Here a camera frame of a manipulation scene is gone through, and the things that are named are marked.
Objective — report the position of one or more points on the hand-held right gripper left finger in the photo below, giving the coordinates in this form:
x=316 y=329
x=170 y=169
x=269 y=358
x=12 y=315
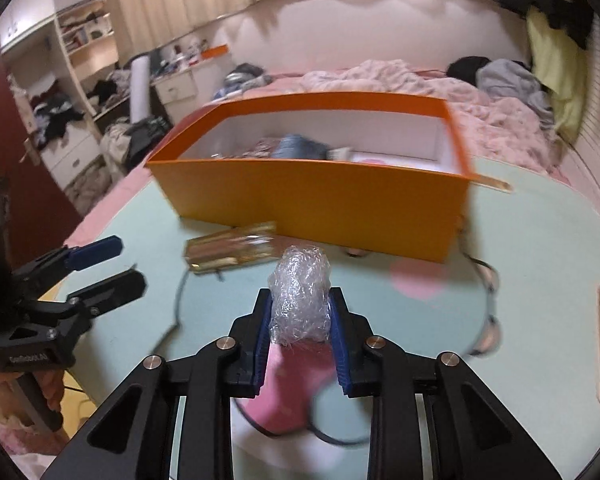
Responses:
x=261 y=350

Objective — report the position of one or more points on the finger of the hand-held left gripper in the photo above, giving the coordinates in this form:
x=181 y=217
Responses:
x=95 y=251
x=120 y=285

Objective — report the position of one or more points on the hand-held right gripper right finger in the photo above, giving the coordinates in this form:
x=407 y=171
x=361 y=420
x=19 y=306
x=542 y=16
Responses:
x=341 y=355

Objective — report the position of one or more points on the bubble wrap bundle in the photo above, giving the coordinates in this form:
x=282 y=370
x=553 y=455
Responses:
x=300 y=290

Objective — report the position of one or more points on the orange cardboard box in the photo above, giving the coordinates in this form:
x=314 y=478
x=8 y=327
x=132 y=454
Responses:
x=305 y=200

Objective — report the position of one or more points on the blue denim pouch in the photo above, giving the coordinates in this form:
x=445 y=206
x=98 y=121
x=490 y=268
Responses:
x=300 y=146

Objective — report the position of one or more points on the person's left hand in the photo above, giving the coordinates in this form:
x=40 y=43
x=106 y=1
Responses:
x=0 y=390

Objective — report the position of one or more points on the pink bed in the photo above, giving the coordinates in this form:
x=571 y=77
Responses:
x=105 y=200

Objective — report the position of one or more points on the white shelf unit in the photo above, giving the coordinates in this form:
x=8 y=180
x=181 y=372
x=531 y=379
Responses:
x=72 y=157

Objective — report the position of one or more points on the white crumpled cloth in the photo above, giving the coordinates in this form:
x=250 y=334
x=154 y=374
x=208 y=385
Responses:
x=115 y=140

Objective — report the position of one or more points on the black bag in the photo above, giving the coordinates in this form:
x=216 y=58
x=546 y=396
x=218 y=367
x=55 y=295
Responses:
x=147 y=135

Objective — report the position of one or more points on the pile of dark clothes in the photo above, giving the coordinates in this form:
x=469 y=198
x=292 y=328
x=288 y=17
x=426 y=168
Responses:
x=57 y=120

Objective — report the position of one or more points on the dark red door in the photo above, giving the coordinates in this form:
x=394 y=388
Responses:
x=5 y=125

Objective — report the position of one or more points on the black clothes heap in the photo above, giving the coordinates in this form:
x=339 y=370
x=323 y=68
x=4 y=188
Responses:
x=107 y=87

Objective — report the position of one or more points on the white paper roll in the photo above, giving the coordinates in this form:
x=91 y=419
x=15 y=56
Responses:
x=141 y=90

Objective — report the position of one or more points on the white nightstand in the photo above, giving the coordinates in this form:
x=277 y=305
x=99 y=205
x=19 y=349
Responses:
x=177 y=87

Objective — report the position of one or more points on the group of small bottles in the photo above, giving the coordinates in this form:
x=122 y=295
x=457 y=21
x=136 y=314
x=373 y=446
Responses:
x=180 y=52

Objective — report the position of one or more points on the pile of crumpled clothes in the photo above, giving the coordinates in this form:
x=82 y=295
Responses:
x=245 y=77

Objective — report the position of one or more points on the white upper cabinet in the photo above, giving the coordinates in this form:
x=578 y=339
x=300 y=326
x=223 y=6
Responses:
x=25 y=15

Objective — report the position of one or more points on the beige curtain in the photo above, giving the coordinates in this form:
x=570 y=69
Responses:
x=180 y=0

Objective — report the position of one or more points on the floral pink blanket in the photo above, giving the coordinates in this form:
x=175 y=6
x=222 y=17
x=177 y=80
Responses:
x=505 y=120

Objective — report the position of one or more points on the black clothing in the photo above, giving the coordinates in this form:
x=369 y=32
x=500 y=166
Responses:
x=465 y=67

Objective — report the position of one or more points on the grey clothing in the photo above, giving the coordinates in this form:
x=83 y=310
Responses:
x=510 y=80

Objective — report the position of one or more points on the yellow-green cloth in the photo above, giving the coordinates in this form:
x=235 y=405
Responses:
x=555 y=70

